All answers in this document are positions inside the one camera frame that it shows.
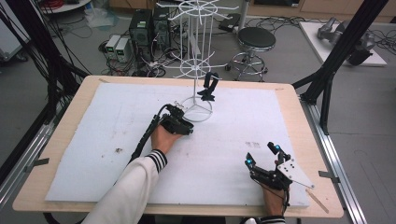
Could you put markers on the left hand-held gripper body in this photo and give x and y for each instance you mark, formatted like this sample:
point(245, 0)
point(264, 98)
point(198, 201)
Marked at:
point(176, 123)

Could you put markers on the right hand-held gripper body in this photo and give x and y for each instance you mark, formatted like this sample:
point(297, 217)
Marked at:
point(292, 172)

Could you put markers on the black bow tie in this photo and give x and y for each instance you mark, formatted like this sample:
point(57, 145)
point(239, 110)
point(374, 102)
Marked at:
point(207, 95)

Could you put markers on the person's left hand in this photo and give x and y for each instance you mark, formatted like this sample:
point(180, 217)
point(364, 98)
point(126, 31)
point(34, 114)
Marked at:
point(163, 140)

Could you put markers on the person's right hand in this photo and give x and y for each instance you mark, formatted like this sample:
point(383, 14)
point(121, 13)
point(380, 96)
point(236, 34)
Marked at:
point(275, 202)

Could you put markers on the wooden table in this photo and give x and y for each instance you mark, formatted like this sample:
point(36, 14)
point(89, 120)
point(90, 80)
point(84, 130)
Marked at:
point(294, 124)

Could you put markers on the thin wooden stick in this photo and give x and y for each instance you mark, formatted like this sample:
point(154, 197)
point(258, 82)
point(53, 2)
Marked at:
point(317, 200)

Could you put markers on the white foam mat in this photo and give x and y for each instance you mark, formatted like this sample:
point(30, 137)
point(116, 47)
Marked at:
point(109, 124)

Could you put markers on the white power supply unit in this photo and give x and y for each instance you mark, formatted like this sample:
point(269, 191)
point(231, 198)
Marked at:
point(123, 49)
point(112, 45)

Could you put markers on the black computer tower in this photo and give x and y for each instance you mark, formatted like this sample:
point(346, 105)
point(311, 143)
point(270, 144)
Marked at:
point(162, 28)
point(140, 31)

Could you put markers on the black round stool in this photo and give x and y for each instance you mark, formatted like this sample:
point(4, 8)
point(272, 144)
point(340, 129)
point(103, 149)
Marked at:
point(257, 37)

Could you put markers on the black flat box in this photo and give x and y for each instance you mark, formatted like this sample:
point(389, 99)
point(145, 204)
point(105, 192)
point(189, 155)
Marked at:
point(229, 22)

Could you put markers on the white floor board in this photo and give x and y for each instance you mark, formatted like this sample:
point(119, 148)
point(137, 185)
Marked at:
point(311, 34)

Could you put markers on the grey robot part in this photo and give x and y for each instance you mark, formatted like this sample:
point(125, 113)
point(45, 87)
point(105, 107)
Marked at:
point(330, 32)

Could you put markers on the clear plastic bag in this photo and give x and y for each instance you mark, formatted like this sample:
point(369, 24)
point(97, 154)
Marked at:
point(99, 18)

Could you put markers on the white round table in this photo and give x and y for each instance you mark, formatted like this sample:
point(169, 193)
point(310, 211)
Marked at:
point(67, 6)

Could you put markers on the grey metal bracket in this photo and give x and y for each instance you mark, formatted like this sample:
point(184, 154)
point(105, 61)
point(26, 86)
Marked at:
point(39, 162)
point(328, 175)

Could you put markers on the aluminium rail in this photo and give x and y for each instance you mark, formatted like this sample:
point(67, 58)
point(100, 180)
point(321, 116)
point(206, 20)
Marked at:
point(28, 152)
point(339, 168)

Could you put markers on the black metal frame post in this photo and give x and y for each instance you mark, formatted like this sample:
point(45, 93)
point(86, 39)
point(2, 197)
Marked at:
point(34, 37)
point(342, 46)

